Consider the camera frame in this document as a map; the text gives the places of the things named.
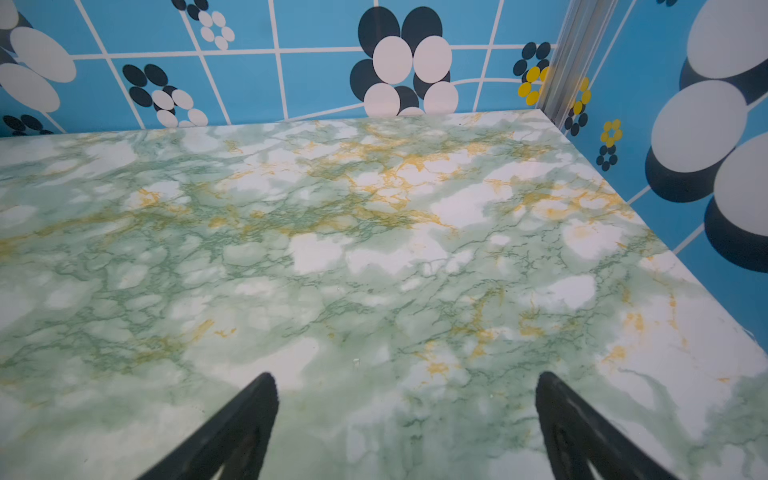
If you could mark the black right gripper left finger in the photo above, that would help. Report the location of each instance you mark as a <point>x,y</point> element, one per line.
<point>230,445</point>

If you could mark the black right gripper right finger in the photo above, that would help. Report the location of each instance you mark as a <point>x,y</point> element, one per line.
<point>581,443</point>

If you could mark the aluminium corner post right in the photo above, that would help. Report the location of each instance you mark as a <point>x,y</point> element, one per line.
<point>582,32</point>

